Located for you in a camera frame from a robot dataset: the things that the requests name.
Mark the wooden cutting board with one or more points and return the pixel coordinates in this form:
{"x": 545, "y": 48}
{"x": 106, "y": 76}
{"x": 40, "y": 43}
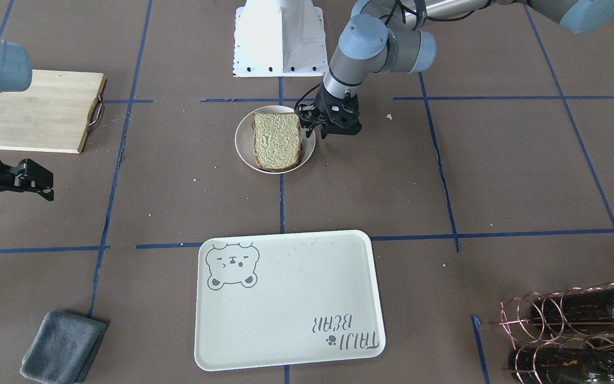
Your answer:
{"x": 53, "y": 114}

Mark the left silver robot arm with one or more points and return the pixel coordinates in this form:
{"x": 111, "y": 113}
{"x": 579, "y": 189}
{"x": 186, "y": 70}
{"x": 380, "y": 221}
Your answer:
{"x": 380, "y": 37}

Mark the cream bear tray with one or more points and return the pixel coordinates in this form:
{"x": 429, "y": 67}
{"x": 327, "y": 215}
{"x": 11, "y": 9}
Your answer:
{"x": 284, "y": 299}

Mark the white round plate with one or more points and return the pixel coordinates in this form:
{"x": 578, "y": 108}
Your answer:
{"x": 244, "y": 140}

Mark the folded grey cloth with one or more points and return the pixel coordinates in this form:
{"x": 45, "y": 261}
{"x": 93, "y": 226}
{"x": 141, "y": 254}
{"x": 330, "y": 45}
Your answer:
{"x": 64, "y": 348}

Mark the bread slice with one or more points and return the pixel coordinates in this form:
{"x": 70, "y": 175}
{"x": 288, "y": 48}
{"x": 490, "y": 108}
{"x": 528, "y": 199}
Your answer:
{"x": 277, "y": 141}

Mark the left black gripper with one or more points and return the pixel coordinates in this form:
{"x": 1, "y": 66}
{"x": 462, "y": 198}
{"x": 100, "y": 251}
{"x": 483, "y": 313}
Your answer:
{"x": 321, "y": 105}

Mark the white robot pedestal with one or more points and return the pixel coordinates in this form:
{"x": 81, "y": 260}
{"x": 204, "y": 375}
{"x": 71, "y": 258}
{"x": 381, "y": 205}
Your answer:
{"x": 279, "y": 38}

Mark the copper wire bottle rack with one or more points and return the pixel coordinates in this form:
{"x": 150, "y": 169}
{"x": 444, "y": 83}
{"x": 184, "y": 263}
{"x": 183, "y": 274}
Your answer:
{"x": 561, "y": 337}

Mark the dark wine bottle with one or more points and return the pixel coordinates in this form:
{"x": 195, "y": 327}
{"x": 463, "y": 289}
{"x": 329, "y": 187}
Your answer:
{"x": 588, "y": 312}
{"x": 561, "y": 365}

